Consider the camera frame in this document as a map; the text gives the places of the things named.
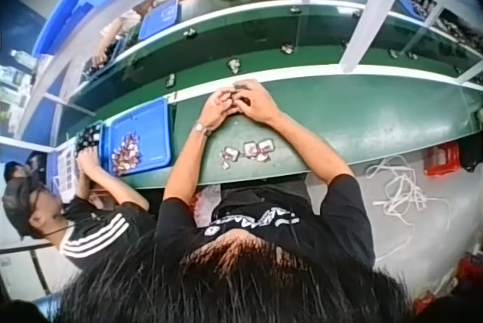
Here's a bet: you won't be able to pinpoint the person's left hand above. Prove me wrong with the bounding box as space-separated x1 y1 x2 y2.
198 87 242 134

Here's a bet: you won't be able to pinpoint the person's right hand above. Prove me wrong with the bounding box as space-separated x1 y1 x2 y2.
230 79 283 125

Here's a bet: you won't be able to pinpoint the small dark electronic part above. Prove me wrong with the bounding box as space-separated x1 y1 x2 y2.
230 83 253 109

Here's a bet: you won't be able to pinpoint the silver wrist watch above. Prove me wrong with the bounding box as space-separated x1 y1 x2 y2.
192 120 213 137

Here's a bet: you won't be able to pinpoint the blue plastic tray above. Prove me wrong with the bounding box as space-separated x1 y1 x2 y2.
137 0 180 42
99 97 173 177

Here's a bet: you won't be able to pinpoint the clear plastic bag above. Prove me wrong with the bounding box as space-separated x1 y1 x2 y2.
193 184 224 226

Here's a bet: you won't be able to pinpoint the heap of small copper parts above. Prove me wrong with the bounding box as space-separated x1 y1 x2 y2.
110 132 146 176

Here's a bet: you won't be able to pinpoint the black tray of parts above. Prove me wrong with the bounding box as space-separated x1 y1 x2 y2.
72 120 105 155

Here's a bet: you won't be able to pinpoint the large blue plastic crate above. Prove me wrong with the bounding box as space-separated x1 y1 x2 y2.
31 0 168 57

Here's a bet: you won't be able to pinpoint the white compartment tray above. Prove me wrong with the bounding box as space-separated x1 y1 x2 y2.
55 145 82 192

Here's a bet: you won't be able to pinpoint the clear water bottle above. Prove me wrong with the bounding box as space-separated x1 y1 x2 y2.
10 48 39 70

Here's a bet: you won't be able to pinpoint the red plastic crate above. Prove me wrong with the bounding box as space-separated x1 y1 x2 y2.
423 143 462 177

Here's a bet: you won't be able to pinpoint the red plastic basket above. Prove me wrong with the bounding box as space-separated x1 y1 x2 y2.
451 254 483 287

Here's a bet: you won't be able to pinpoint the white metal frame post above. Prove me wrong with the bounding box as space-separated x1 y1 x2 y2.
338 0 413 74

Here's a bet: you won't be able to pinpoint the white tangled cables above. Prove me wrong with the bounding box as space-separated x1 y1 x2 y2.
363 154 454 226

